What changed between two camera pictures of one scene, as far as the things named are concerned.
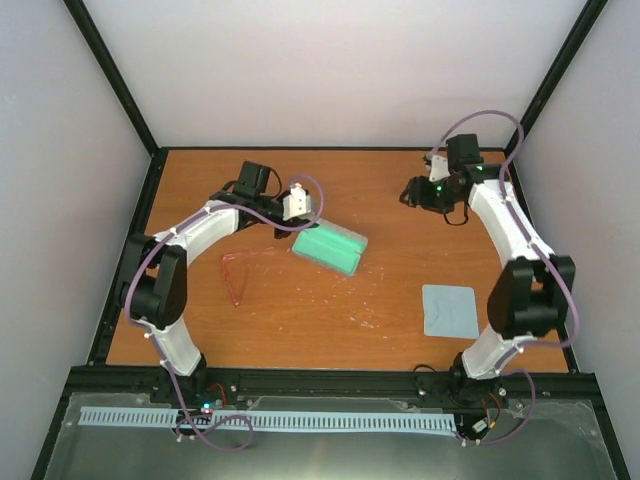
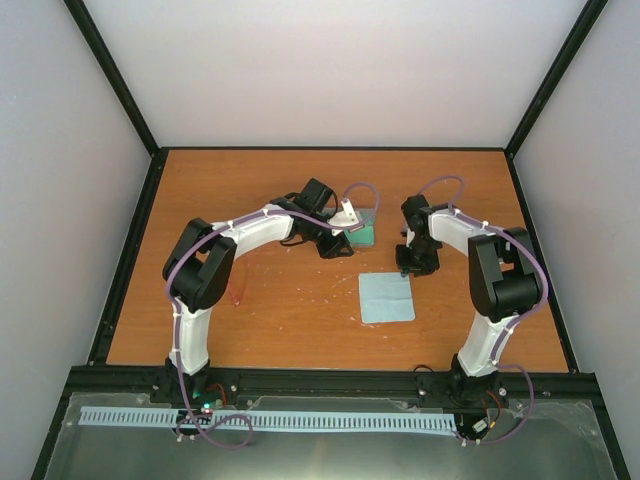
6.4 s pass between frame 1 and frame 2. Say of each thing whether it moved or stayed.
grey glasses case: moved
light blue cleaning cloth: moved
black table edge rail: stayed
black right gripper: moved
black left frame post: stayed
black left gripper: moved
